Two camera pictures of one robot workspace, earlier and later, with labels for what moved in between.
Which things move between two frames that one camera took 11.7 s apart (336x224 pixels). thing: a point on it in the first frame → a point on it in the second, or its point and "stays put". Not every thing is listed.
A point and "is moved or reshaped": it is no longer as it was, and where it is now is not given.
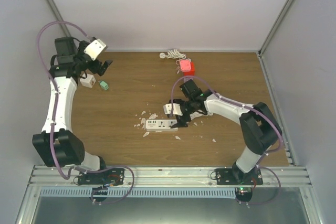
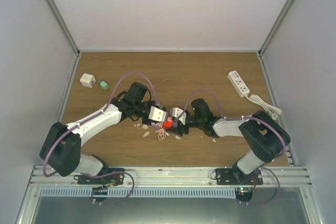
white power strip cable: [196, 114] is moved or reshaped
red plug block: [191, 73] → [168, 123]
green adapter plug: [104, 85] stays put
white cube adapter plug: [89, 81] stays put
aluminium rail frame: [67, 177] stays put
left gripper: [95, 68] → [146, 121]
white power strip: [161, 125] → [239, 85]
